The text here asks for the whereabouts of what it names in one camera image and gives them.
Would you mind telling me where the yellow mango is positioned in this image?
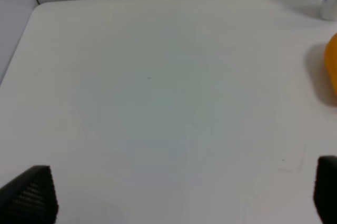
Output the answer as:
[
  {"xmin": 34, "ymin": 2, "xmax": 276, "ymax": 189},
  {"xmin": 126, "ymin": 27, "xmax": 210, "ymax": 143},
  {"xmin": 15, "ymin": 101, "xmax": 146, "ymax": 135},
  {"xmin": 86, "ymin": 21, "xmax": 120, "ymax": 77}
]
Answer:
[{"xmin": 324, "ymin": 33, "xmax": 337, "ymax": 94}]

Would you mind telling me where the white shampoo bottle blue cap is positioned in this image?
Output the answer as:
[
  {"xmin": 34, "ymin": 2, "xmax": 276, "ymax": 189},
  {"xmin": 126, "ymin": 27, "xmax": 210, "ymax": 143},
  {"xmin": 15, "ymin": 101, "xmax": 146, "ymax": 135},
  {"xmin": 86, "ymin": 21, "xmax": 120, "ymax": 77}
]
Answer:
[{"xmin": 320, "ymin": 0, "xmax": 336, "ymax": 21}]

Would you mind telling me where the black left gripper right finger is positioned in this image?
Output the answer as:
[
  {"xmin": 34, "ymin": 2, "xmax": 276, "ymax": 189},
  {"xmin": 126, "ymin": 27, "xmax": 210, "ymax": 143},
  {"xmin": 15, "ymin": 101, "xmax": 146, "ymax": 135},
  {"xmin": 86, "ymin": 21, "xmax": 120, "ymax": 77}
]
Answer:
[{"xmin": 313, "ymin": 155, "xmax": 336, "ymax": 224}]

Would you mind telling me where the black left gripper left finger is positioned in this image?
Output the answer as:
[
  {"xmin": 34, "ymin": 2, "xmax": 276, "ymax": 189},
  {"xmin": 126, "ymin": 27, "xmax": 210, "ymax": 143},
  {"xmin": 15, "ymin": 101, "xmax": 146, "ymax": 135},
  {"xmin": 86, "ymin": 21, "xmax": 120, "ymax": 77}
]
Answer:
[{"xmin": 1, "ymin": 165, "xmax": 59, "ymax": 224}]

